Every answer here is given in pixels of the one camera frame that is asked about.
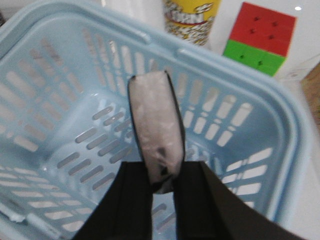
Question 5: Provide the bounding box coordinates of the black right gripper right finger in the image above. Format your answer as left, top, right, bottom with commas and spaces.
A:
173, 161, 301, 240

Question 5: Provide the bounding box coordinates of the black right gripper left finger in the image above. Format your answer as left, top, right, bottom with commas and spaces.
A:
74, 161, 153, 240

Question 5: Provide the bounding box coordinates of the black tissue pack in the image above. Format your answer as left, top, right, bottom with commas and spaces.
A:
127, 70, 186, 194

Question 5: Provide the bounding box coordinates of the light blue plastic basket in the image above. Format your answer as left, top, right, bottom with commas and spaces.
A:
0, 0, 311, 240

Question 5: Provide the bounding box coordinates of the beige snack box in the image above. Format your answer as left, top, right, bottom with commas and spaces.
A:
301, 63, 320, 131

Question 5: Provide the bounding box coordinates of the clear acrylic display shelf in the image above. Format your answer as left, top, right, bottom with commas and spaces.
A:
275, 53, 320, 82

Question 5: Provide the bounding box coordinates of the colourful puzzle cube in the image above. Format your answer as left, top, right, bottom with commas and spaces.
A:
223, 1, 297, 76

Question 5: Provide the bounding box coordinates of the yellow popcorn paper cup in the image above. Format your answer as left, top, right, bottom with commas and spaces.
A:
162, 0, 221, 46

